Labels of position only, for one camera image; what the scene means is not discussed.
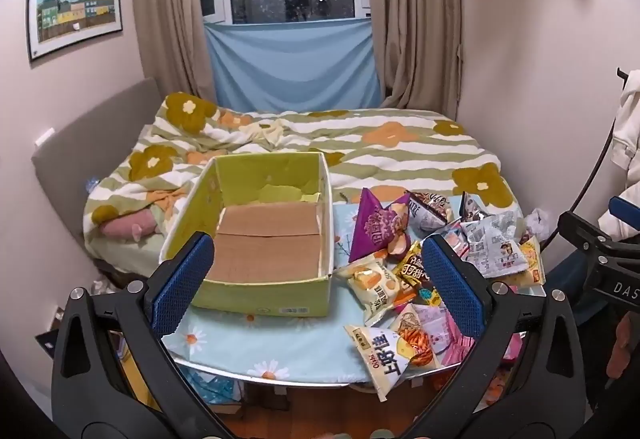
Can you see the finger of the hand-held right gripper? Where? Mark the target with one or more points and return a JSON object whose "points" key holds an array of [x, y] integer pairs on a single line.
{"points": [[625, 207], [582, 229]]}

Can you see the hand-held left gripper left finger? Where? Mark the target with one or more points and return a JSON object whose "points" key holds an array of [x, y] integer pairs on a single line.
{"points": [[182, 284]]}

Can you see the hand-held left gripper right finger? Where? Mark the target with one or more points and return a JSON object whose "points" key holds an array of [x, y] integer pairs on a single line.
{"points": [[455, 289]]}

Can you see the yellow chocolate snack packet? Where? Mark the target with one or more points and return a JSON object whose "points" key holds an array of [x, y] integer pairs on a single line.
{"points": [[411, 269]]}

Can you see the light pink snack packet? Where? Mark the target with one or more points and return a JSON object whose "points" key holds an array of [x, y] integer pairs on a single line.
{"points": [[454, 239]]}

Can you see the white printed snack bag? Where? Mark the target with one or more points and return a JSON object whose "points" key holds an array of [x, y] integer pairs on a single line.
{"points": [[492, 244]]}

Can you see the orange stick snack bag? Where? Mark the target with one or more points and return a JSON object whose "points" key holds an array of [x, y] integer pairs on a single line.
{"points": [[414, 331]]}

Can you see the green cardboard box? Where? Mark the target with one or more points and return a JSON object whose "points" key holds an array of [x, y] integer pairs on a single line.
{"points": [[260, 300]]}

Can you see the black and white snack bag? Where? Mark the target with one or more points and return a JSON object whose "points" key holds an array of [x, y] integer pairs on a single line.
{"points": [[431, 211]]}

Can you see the pale yellow cheese snack bag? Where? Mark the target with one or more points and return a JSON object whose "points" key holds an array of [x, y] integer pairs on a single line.
{"points": [[372, 285]]}

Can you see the small dark snack bag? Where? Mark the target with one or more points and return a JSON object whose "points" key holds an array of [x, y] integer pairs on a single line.
{"points": [[472, 208]]}

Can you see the yellow and white chip bag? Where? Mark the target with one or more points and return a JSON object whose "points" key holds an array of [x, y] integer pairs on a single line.
{"points": [[382, 356]]}

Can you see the purple snack bag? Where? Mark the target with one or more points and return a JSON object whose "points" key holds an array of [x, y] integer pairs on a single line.
{"points": [[370, 224]]}

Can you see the person's right hand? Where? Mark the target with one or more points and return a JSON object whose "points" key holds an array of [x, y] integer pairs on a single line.
{"points": [[629, 339]]}

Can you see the crumpled white plastic wrapper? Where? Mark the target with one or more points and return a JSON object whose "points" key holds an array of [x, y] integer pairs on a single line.
{"points": [[539, 220]]}

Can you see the dark blue cloth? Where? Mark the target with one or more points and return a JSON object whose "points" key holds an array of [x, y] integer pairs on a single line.
{"points": [[570, 281]]}

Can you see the black curved hoop stand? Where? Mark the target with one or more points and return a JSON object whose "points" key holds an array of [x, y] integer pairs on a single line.
{"points": [[597, 159]]}

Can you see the white garment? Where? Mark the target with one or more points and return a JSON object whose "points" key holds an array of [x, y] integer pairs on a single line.
{"points": [[627, 134]]}

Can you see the light blue floral tablecloth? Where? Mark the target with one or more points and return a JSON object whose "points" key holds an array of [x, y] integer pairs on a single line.
{"points": [[235, 344]]}

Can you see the pink pillow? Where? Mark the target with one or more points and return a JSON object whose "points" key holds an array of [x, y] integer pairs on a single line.
{"points": [[125, 225]]}

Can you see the clear plastic bottle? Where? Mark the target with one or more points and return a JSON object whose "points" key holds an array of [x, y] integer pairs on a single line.
{"points": [[91, 184]]}

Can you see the striped floral blanket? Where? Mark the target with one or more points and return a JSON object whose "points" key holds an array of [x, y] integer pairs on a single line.
{"points": [[400, 154]]}

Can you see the dark floor item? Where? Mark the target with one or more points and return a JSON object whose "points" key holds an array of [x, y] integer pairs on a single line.
{"points": [[47, 341]]}

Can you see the grey bed headboard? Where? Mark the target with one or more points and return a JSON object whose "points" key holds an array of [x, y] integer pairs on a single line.
{"points": [[85, 139]]}

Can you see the light blue hanging cloth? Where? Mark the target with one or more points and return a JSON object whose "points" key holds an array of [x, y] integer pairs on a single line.
{"points": [[295, 69]]}

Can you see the beige curtain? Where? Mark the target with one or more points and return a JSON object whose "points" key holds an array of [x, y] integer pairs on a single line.
{"points": [[170, 9], [420, 19]]}

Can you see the framed houses picture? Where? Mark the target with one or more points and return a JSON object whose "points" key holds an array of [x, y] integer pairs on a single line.
{"points": [[75, 9]]}

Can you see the white wall switch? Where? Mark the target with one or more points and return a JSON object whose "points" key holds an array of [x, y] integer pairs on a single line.
{"points": [[44, 137]]}

